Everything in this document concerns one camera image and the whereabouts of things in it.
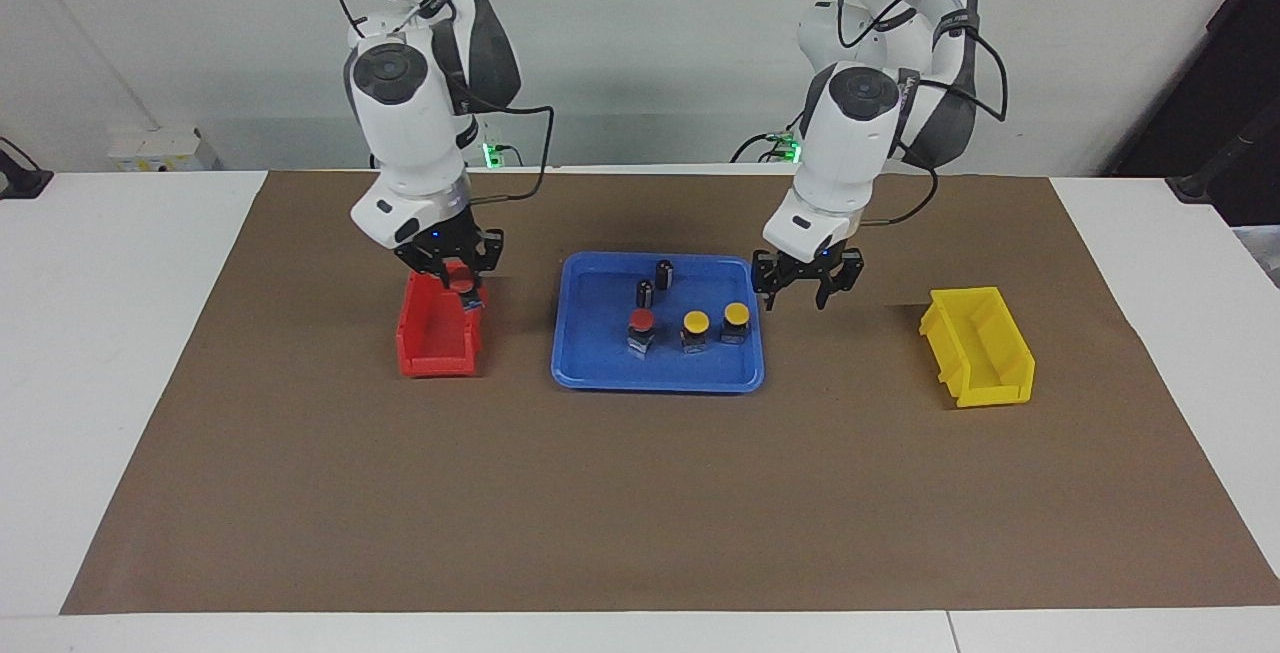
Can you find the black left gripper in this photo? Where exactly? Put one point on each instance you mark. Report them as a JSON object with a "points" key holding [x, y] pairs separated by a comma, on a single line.
{"points": [[805, 268]]}

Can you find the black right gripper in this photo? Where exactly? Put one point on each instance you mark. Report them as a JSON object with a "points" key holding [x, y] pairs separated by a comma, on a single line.
{"points": [[450, 245]]}

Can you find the red push button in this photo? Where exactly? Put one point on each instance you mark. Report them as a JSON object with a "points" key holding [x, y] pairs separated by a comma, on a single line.
{"points": [[460, 280], [640, 320]]}

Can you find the yellow push button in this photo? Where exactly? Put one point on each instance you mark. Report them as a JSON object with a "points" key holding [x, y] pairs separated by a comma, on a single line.
{"points": [[736, 312], [695, 321]]}

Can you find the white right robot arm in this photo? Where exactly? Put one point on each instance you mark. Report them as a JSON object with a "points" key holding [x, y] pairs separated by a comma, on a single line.
{"points": [[410, 133]]}

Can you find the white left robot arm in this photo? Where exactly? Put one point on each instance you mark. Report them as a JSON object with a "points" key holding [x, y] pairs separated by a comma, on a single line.
{"points": [[850, 143]]}

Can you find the red plastic bin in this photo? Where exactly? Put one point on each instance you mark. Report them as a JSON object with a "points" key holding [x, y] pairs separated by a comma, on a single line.
{"points": [[430, 358]]}

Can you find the green lit connector box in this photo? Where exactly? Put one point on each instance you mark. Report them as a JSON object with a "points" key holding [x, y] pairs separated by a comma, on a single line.
{"points": [[785, 146], [500, 155]]}

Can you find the black cylindrical button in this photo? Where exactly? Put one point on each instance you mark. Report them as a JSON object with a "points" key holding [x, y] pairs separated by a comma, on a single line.
{"points": [[664, 275], [645, 295]]}

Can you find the blue plastic tray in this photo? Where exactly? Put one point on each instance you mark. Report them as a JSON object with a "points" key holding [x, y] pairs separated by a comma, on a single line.
{"points": [[600, 353]]}

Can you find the yellow plastic bin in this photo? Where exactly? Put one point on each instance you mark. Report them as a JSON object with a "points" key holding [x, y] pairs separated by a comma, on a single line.
{"points": [[990, 388]]}

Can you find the brown table mat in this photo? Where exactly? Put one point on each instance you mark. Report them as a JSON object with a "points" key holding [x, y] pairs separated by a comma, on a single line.
{"points": [[640, 493]]}

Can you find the white power box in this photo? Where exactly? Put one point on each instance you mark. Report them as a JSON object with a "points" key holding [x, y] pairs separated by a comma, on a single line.
{"points": [[160, 148]]}

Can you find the black pole stand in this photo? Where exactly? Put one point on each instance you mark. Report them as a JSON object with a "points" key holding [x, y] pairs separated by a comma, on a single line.
{"points": [[1195, 183]]}

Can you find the dark cabinet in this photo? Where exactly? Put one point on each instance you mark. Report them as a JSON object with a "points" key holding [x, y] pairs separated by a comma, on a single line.
{"points": [[1230, 53]]}

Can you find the black clamp mount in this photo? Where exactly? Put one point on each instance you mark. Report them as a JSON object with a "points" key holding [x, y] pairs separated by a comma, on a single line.
{"points": [[20, 183]]}

